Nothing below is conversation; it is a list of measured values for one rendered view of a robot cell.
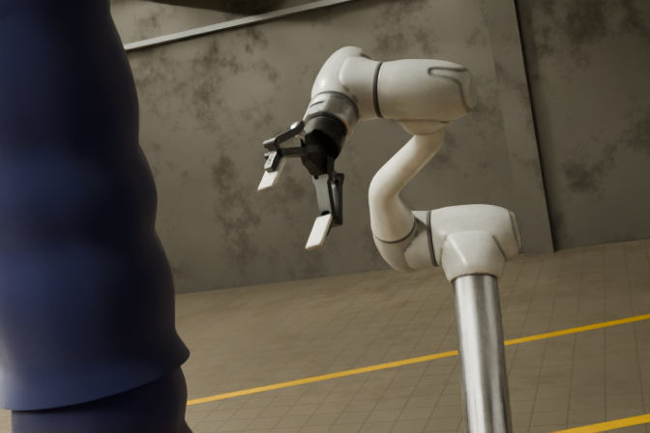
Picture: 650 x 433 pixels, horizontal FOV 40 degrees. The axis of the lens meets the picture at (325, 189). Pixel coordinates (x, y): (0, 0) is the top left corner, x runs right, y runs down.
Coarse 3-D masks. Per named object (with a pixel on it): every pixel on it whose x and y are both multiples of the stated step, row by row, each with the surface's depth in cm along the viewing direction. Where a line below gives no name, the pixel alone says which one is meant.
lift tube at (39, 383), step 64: (64, 0) 98; (0, 64) 95; (64, 64) 97; (128, 64) 107; (0, 128) 96; (64, 128) 97; (128, 128) 103; (0, 192) 97; (64, 192) 97; (128, 192) 101; (0, 256) 99; (64, 256) 98; (128, 256) 101; (0, 320) 99; (64, 320) 97; (128, 320) 100; (0, 384) 102; (64, 384) 98; (128, 384) 100
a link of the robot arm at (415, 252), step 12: (420, 216) 201; (420, 228) 199; (408, 240) 197; (420, 240) 198; (384, 252) 201; (396, 252) 199; (408, 252) 199; (420, 252) 199; (432, 252) 198; (396, 264) 204; (408, 264) 203; (420, 264) 202; (432, 264) 201
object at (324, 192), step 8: (328, 160) 148; (328, 168) 148; (312, 176) 150; (328, 176) 148; (320, 184) 148; (328, 184) 148; (320, 192) 148; (328, 192) 147; (320, 200) 148; (328, 200) 147; (320, 208) 148; (328, 208) 147; (336, 216) 146
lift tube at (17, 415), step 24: (0, 0) 95; (168, 384) 106; (72, 408) 99; (96, 408) 99; (120, 408) 100; (144, 408) 102; (168, 408) 105; (24, 432) 102; (48, 432) 100; (72, 432) 100; (96, 432) 100; (120, 432) 101; (144, 432) 102; (168, 432) 105; (192, 432) 113
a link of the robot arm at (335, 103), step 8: (320, 96) 154; (328, 96) 153; (336, 96) 153; (344, 96) 154; (312, 104) 154; (320, 104) 152; (328, 104) 152; (336, 104) 152; (344, 104) 153; (352, 104) 154; (312, 112) 152; (320, 112) 151; (328, 112) 151; (336, 112) 151; (344, 112) 152; (352, 112) 154; (304, 120) 154; (336, 120) 151; (344, 120) 151; (352, 120) 153; (344, 128) 152; (352, 128) 153; (344, 144) 155
